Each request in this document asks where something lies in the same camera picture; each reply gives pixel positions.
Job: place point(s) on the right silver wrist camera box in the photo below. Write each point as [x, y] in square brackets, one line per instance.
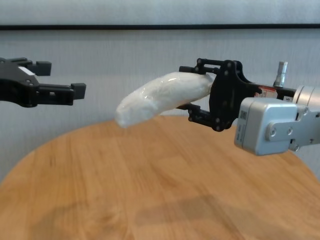
[262, 125]

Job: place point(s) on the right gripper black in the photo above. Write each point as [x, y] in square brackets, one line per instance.
[227, 100]

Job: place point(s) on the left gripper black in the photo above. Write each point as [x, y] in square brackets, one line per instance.
[15, 90]

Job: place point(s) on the black wall rail strip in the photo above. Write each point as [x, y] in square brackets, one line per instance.
[160, 27]

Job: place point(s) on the white plastic-wrapped sandbag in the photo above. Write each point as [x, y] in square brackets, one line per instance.
[162, 92]

